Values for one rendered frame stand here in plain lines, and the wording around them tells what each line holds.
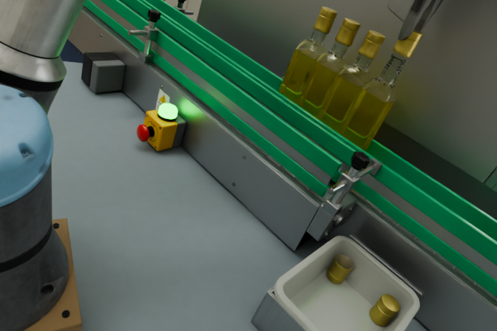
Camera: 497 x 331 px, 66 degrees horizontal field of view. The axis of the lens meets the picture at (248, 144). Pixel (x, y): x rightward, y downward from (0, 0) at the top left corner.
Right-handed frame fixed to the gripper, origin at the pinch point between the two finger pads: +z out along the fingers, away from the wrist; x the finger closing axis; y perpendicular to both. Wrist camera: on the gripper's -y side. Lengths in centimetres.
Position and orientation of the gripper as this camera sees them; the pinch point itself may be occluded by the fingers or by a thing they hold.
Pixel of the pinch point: (411, 35)
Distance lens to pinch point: 76.0
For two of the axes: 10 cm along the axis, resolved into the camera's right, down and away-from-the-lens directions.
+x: -6.5, 2.0, -7.3
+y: -6.9, -5.6, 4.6
